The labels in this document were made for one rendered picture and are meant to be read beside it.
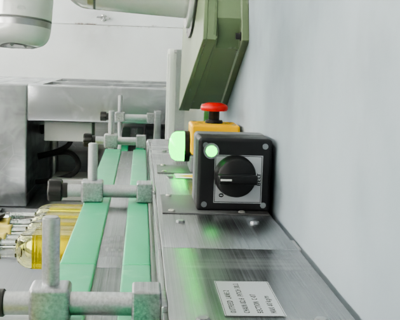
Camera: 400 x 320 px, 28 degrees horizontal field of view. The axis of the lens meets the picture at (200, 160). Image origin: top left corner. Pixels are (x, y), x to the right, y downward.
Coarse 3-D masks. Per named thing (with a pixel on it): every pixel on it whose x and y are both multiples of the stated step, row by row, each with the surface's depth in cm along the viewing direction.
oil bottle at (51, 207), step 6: (48, 204) 153; (54, 204) 153; (60, 204) 154; (66, 204) 154; (72, 204) 154; (78, 204) 154; (42, 210) 150; (48, 210) 150; (54, 210) 150; (60, 210) 150; (66, 210) 150; (72, 210) 150; (78, 210) 150
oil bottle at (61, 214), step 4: (40, 212) 148; (44, 212) 147; (48, 212) 147; (52, 212) 147; (56, 212) 147; (60, 212) 147; (64, 212) 147; (68, 212) 148; (72, 212) 148; (76, 212) 148; (36, 216) 145; (40, 216) 144; (60, 216) 144; (64, 216) 144; (68, 216) 144; (72, 216) 144; (76, 216) 145
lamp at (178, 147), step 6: (174, 132) 117; (180, 132) 116; (186, 132) 116; (174, 138) 115; (180, 138) 115; (186, 138) 115; (174, 144) 115; (180, 144) 115; (186, 144) 115; (174, 150) 115; (180, 150) 115; (186, 150) 115; (174, 156) 115; (180, 156) 115; (186, 156) 115
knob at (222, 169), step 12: (228, 156) 85; (240, 156) 84; (216, 168) 84; (228, 168) 83; (240, 168) 83; (252, 168) 83; (216, 180) 84; (228, 180) 82; (240, 180) 82; (252, 180) 82; (228, 192) 83; (240, 192) 83
